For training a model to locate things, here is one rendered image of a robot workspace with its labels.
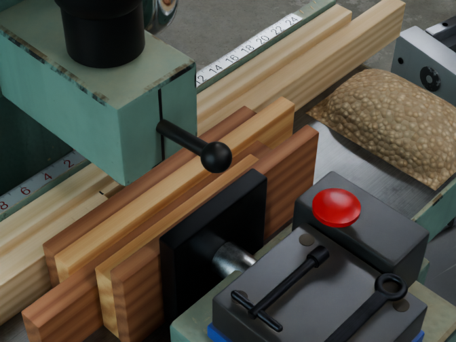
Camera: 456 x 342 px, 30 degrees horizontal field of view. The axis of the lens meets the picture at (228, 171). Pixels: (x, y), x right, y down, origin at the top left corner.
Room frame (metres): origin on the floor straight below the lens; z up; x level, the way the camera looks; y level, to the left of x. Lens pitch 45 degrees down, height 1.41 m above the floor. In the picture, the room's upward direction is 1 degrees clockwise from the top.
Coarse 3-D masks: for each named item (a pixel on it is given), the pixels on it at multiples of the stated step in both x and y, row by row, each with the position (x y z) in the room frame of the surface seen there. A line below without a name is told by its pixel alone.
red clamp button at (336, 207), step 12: (324, 192) 0.37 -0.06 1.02; (336, 192) 0.37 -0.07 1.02; (348, 192) 0.37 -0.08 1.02; (312, 204) 0.36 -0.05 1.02; (324, 204) 0.36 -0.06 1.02; (336, 204) 0.36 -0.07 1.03; (348, 204) 0.36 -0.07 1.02; (324, 216) 0.35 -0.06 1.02; (336, 216) 0.35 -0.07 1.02; (348, 216) 0.35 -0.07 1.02
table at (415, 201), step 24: (312, 120) 0.58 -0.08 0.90; (336, 144) 0.54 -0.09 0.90; (336, 168) 0.51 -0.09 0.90; (360, 168) 0.51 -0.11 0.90; (384, 168) 0.52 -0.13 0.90; (384, 192) 0.49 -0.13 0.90; (408, 192) 0.49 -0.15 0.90; (432, 192) 0.49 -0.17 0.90; (408, 216) 0.46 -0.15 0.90; (432, 216) 0.48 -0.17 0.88; (264, 240) 0.43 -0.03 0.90; (0, 336) 0.34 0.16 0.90; (24, 336) 0.34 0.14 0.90; (96, 336) 0.34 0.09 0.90; (168, 336) 0.34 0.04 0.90
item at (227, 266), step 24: (240, 192) 0.39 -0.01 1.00; (264, 192) 0.41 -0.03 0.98; (192, 216) 0.37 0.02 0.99; (216, 216) 0.37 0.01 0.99; (240, 216) 0.39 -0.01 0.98; (264, 216) 0.41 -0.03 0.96; (168, 240) 0.35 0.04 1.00; (192, 240) 0.35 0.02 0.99; (216, 240) 0.37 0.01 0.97; (240, 240) 0.39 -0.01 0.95; (168, 264) 0.35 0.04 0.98; (192, 264) 0.35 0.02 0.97; (216, 264) 0.36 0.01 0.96; (240, 264) 0.36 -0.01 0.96; (168, 288) 0.35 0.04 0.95; (192, 288) 0.35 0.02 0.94; (168, 312) 0.35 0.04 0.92
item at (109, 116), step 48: (48, 0) 0.51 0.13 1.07; (0, 48) 0.47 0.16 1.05; (48, 48) 0.45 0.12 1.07; (144, 48) 0.45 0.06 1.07; (48, 96) 0.44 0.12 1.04; (96, 96) 0.40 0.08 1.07; (144, 96) 0.41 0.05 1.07; (192, 96) 0.44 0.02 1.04; (96, 144) 0.41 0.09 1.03; (144, 144) 0.40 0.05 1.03
